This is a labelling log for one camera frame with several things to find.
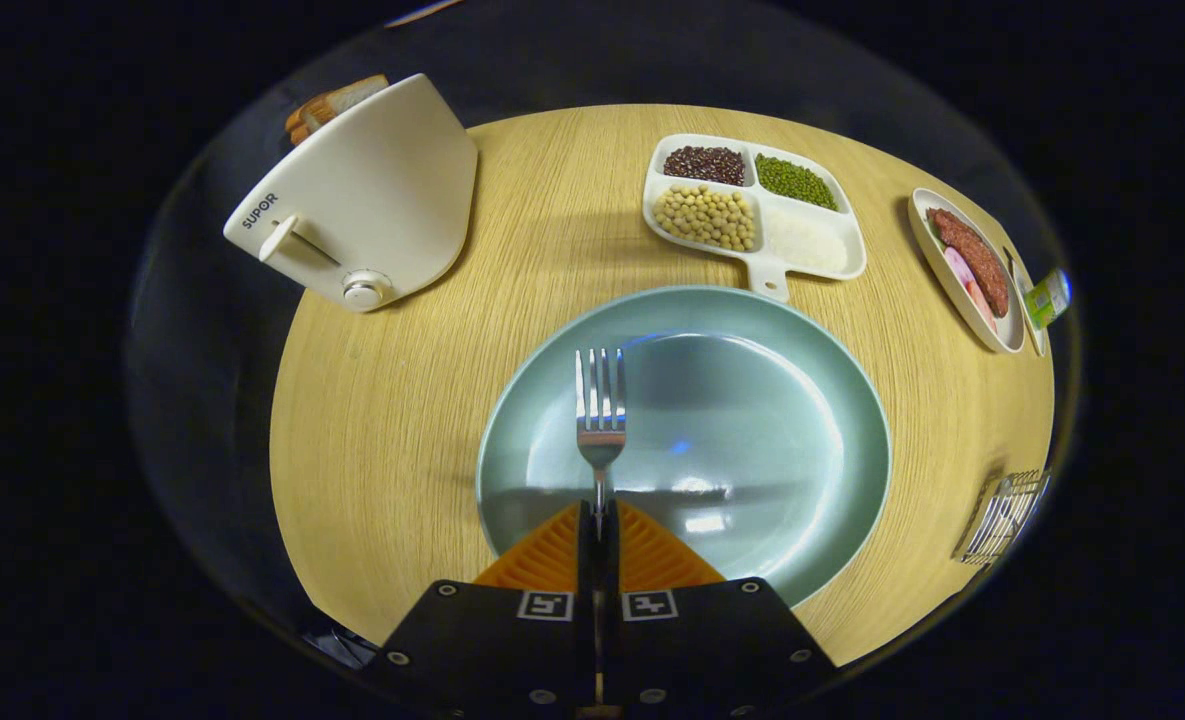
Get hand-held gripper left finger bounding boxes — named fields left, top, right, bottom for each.
left=382, top=503, right=598, bottom=720

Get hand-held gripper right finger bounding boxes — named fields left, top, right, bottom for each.
left=602, top=503, right=838, bottom=720

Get silver fork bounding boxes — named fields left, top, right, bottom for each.
left=575, top=348, right=628, bottom=541

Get light blue plate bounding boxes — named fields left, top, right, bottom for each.
left=476, top=286, right=892, bottom=609

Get metal mesh cutlery basket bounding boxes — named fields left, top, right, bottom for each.
left=952, top=468, right=1051, bottom=566

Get white divided dish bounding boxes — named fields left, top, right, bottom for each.
left=642, top=133, right=868, bottom=303

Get white rice portion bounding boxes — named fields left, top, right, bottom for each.
left=767, top=210, right=848, bottom=273

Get beige round food plate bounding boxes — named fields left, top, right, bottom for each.
left=908, top=187, right=1026, bottom=355

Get yellow soybeans portion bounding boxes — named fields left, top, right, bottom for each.
left=652, top=184, right=758, bottom=252

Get reddish pink ham slice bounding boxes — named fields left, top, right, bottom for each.
left=964, top=278, right=998, bottom=331

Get white square coaster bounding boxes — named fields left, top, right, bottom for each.
left=1002, top=245, right=1048, bottom=356

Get white toaster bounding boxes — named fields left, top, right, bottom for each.
left=223, top=73, right=479, bottom=313

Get brown meat patty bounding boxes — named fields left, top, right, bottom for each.
left=927, top=208, right=1010, bottom=319

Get green mung beans portion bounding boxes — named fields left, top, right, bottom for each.
left=755, top=153, right=839, bottom=211

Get red beans portion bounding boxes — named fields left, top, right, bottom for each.
left=662, top=146, right=746, bottom=187

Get green drink bottle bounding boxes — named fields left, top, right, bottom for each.
left=1027, top=268, right=1073, bottom=329

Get toast bread slices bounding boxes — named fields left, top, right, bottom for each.
left=285, top=74, right=390, bottom=147

